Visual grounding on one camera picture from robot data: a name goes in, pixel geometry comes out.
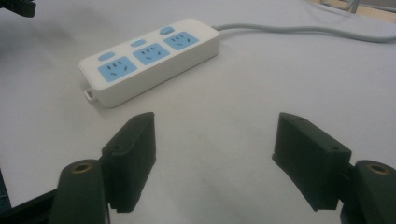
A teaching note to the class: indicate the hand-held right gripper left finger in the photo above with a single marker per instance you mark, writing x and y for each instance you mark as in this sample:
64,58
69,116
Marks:
130,161

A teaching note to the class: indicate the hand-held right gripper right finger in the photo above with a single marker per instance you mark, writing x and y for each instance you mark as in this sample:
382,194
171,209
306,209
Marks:
311,161

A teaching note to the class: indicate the white and blue power strip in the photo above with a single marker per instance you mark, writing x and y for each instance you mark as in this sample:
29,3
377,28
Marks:
162,67

